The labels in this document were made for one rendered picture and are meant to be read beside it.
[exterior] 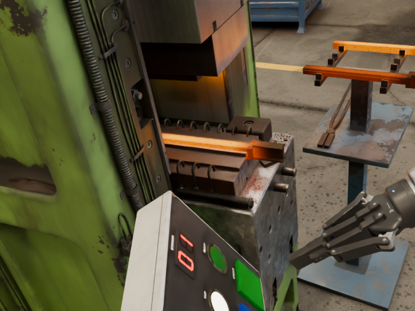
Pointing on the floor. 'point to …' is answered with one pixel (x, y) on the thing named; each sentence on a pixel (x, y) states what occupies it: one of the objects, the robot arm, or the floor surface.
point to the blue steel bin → (283, 10)
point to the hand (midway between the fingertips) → (309, 253)
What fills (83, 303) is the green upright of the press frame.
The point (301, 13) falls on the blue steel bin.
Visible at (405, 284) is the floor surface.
